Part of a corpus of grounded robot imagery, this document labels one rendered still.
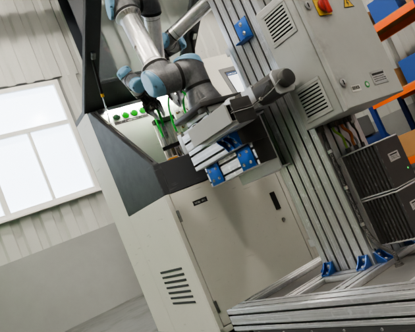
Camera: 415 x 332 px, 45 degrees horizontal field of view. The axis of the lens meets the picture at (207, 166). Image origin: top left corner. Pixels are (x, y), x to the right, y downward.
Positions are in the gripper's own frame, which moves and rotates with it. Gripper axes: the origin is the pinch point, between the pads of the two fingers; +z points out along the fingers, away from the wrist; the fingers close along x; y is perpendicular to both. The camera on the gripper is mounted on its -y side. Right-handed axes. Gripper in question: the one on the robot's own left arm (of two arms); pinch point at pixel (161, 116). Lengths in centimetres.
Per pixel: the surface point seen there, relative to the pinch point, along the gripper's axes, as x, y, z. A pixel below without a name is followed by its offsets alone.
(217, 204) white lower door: -2, 45, 35
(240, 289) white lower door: -17, 77, 61
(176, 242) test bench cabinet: -29, 54, 31
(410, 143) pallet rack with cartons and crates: 236, -279, 457
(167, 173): -12.2, 35.3, 7.9
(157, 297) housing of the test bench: -67, 34, 77
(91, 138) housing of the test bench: -45, -38, 5
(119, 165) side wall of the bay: -36.1, -2.4, 10.8
